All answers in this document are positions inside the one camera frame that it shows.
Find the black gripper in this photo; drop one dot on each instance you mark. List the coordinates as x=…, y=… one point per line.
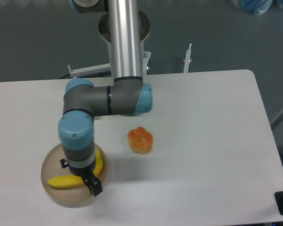
x=89, y=179

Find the yellow banana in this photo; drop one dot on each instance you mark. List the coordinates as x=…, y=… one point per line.
x=69, y=181

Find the silver and grey robot arm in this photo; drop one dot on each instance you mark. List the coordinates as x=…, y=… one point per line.
x=128, y=95

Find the beige round plate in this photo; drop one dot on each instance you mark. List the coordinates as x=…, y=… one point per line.
x=70, y=197

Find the orange bread roll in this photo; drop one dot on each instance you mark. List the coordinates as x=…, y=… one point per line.
x=140, y=140

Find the blue plastic bag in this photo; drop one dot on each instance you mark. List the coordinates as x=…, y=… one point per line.
x=256, y=7

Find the white metal frame bracket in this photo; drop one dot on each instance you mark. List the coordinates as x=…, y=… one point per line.
x=88, y=71

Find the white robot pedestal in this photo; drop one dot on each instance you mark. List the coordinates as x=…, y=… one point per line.
x=104, y=30

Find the white upright post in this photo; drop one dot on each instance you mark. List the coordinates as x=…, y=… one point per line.
x=188, y=59

